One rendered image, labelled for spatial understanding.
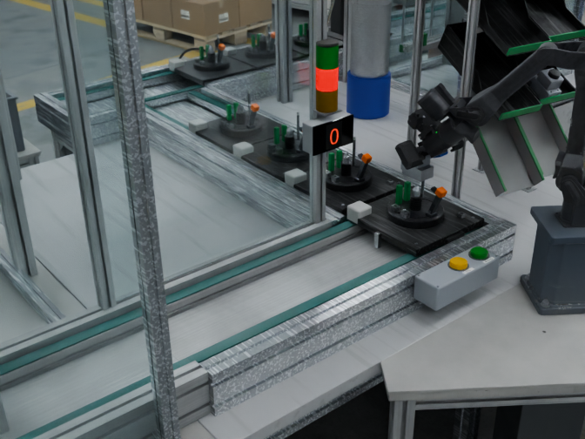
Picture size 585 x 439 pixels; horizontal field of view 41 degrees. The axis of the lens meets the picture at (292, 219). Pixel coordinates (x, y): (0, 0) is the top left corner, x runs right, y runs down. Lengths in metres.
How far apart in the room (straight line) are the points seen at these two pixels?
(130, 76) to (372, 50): 1.74
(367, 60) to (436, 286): 1.24
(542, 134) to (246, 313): 0.99
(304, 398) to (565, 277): 0.65
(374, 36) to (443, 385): 1.47
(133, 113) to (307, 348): 0.69
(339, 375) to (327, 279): 0.28
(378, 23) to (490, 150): 0.82
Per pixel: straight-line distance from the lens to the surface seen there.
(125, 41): 1.10
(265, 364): 1.55
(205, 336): 1.65
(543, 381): 1.68
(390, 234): 1.89
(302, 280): 1.80
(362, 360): 1.67
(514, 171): 2.12
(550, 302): 1.87
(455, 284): 1.76
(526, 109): 2.03
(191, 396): 1.50
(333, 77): 1.77
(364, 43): 2.78
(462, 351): 1.72
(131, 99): 1.12
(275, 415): 1.54
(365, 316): 1.69
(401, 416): 1.67
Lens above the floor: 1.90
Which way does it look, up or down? 29 degrees down
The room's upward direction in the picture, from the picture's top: 1 degrees counter-clockwise
